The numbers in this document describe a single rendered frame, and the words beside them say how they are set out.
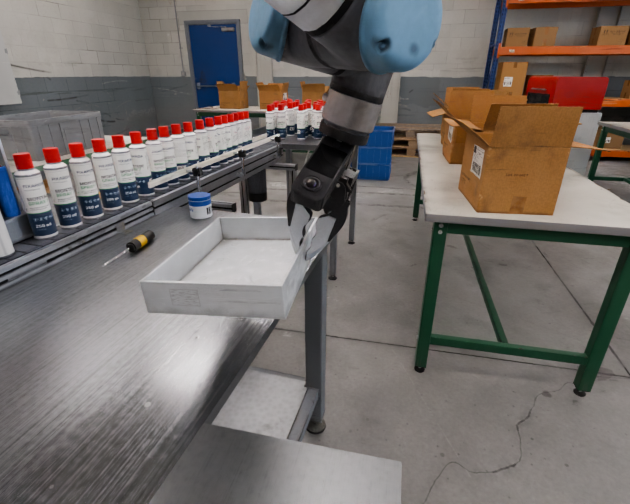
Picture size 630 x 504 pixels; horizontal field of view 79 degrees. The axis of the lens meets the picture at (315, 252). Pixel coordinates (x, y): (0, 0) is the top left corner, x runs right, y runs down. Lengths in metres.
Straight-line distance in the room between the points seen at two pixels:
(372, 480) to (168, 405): 0.29
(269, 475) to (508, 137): 1.29
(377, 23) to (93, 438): 0.56
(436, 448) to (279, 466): 1.18
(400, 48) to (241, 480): 0.47
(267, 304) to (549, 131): 1.24
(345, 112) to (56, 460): 0.55
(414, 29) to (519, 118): 1.17
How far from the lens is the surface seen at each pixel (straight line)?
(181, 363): 0.68
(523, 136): 1.53
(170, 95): 9.14
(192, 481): 0.53
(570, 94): 5.41
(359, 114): 0.53
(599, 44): 7.50
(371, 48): 0.35
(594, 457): 1.86
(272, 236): 0.76
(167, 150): 1.48
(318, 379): 1.44
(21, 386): 0.74
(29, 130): 2.69
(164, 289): 0.56
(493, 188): 1.55
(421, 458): 1.61
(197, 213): 1.28
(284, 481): 0.51
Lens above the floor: 1.25
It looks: 25 degrees down
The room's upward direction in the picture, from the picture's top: straight up
